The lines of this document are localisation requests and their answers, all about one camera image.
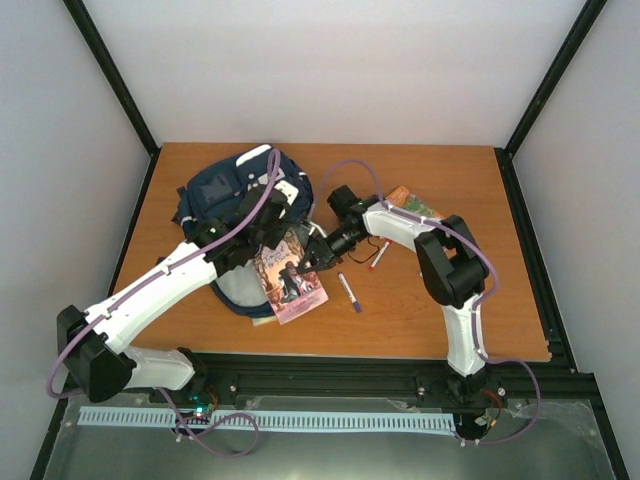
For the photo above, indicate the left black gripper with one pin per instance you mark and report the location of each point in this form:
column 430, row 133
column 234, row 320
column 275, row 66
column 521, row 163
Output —
column 280, row 234

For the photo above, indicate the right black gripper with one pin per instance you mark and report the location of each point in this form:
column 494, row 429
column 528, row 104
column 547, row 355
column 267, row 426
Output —
column 323, row 252

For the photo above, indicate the pink paperback book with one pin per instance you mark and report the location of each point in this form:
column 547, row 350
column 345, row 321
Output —
column 289, row 293

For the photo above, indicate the navy blue backpack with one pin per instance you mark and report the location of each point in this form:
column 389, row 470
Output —
column 217, row 192

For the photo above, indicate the orange green paperback book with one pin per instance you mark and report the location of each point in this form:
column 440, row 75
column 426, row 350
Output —
column 403, row 198

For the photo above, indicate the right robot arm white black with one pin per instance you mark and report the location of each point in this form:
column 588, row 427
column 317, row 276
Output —
column 451, row 267

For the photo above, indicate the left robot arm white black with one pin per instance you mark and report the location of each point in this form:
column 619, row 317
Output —
column 95, row 344

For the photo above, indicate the purple capped marker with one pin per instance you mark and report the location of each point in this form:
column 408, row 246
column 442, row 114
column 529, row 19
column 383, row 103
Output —
column 349, row 292

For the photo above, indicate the red capped marker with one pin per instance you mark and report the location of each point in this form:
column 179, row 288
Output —
column 379, row 255

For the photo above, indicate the yellow highlighter pen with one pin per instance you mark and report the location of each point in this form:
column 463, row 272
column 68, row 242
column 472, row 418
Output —
column 263, row 320

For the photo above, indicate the right black frame post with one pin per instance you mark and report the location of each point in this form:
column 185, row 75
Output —
column 578, row 32

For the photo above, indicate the black frame post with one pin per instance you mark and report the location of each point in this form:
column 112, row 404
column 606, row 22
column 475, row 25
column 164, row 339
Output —
column 93, row 39
column 578, row 32

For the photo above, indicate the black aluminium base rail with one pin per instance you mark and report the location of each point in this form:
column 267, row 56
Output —
column 234, row 379

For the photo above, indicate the light blue cable duct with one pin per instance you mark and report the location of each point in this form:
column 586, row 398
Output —
column 272, row 421

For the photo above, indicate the left black frame post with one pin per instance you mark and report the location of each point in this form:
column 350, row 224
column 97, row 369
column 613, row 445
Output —
column 93, row 39

